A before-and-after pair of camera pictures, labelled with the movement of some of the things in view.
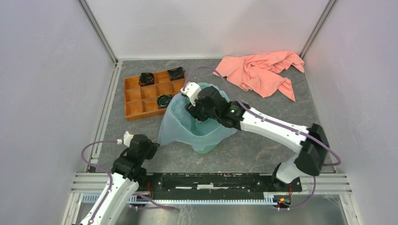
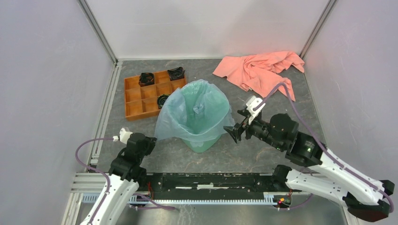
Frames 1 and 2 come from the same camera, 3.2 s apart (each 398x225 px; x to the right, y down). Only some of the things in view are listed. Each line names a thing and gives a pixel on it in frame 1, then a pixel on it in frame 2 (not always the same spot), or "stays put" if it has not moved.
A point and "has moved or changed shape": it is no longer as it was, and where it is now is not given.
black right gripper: x=194 y=111 -> x=243 y=124
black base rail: x=217 y=186 stays put
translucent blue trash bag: x=177 y=127 has moved or changed shape
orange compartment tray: x=142 y=101 stays put
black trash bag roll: x=146 y=78 stays put
